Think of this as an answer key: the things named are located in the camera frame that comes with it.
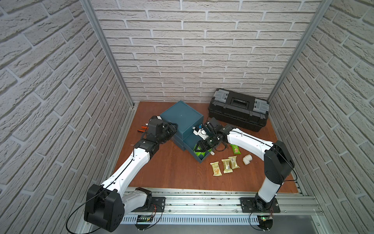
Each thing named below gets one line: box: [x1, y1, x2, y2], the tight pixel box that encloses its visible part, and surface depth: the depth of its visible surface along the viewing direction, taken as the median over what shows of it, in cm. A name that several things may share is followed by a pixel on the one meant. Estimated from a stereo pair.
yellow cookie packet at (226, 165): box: [221, 158, 234, 174], surface depth 87 cm
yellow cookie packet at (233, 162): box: [227, 155, 241, 170], surface depth 89 cm
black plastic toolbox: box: [207, 88, 270, 133], surface depth 100 cm
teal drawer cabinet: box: [159, 100, 211, 164], surface depth 84 cm
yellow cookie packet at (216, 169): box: [209, 160, 223, 177], surface depth 87 cm
